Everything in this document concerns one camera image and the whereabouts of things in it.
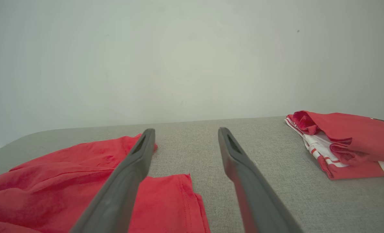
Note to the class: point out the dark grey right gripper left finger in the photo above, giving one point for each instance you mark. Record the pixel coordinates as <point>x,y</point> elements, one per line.
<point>121,187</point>

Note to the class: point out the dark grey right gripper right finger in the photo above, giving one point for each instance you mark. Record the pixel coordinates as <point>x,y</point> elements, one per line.
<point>253,194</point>

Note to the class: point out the red shorts with white stripes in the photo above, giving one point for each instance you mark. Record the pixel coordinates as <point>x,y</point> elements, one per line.
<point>49,187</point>

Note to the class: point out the red jersey with navy lettering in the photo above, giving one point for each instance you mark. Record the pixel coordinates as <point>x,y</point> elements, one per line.
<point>357,132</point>

